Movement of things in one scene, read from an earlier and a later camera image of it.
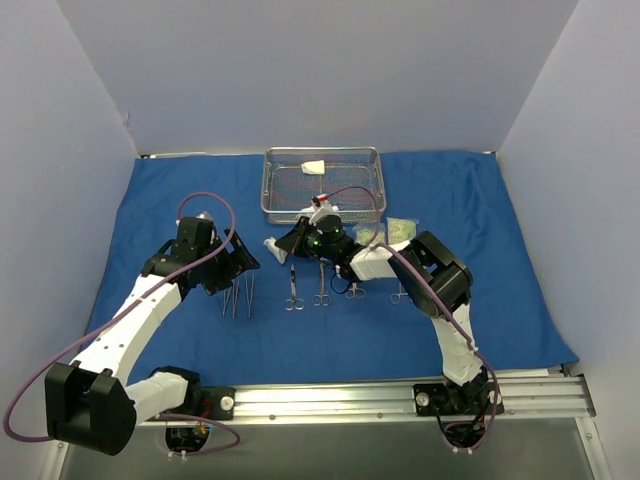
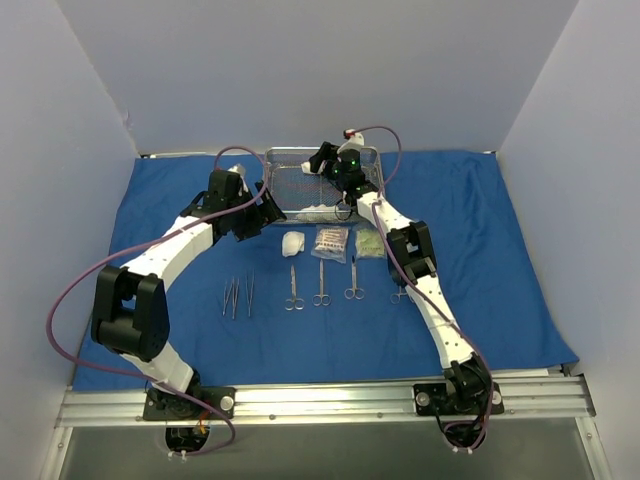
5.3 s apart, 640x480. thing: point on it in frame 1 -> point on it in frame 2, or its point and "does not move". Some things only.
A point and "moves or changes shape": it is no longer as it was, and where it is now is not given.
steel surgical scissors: (353, 292) does not move
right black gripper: (300, 238) -> (327, 157)
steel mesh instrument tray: (352, 177) does not move
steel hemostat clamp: (398, 294) does not move
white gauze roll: (279, 252) moves or changes shape
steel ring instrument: (294, 302) does not move
